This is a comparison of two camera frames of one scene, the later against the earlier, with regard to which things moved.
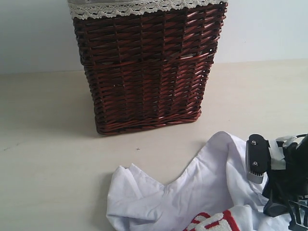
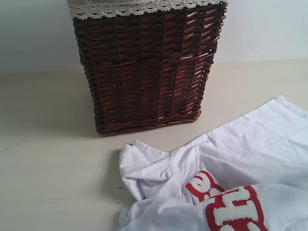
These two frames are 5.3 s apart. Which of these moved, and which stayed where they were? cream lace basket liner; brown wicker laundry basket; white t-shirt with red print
Moved: white t-shirt with red print
Stayed: brown wicker laundry basket; cream lace basket liner
